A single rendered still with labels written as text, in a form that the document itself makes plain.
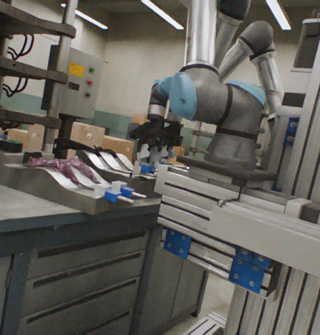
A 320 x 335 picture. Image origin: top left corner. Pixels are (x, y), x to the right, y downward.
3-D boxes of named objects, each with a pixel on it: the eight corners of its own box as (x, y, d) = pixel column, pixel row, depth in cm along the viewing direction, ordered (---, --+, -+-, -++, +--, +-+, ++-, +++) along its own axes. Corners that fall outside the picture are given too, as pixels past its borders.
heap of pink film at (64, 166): (101, 182, 124) (105, 161, 123) (74, 186, 107) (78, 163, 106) (48, 166, 132) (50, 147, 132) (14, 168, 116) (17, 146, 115)
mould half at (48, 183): (129, 203, 124) (135, 175, 122) (93, 215, 99) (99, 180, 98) (28, 173, 140) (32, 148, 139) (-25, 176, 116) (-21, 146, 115)
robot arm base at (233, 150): (262, 171, 96) (269, 138, 95) (243, 170, 84) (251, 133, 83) (216, 159, 105) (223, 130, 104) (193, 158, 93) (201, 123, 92)
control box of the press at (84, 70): (69, 271, 227) (107, 59, 210) (29, 282, 202) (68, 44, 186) (51, 259, 240) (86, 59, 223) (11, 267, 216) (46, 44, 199)
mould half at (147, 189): (167, 197, 149) (173, 169, 147) (128, 200, 128) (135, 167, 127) (95, 171, 179) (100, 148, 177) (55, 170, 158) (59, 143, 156)
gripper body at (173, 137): (172, 146, 155) (177, 122, 154) (158, 143, 161) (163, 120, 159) (180, 148, 162) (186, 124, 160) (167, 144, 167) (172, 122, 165)
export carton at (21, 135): (43, 156, 634) (47, 135, 630) (23, 154, 597) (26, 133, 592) (24, 149, 668) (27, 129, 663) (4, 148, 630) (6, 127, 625)
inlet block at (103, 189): (135, 209, 106) (138, 193, 106) (128, 211, 102) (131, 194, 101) (101, 198, 111) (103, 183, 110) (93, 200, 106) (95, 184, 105)
